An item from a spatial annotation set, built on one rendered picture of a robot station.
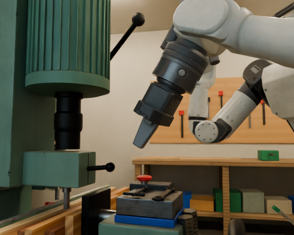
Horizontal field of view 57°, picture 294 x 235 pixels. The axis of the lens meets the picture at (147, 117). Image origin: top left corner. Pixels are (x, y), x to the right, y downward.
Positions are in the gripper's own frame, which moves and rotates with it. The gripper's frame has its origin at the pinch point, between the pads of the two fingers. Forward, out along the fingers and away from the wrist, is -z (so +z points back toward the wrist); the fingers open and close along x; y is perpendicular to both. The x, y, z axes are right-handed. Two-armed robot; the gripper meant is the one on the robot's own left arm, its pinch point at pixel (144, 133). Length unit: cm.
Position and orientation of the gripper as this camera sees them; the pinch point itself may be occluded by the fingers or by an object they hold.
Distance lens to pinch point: 54.1
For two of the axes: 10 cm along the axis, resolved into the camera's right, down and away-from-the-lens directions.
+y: -8.2, -4.7, 3.1
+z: 4.7, -8.8, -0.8
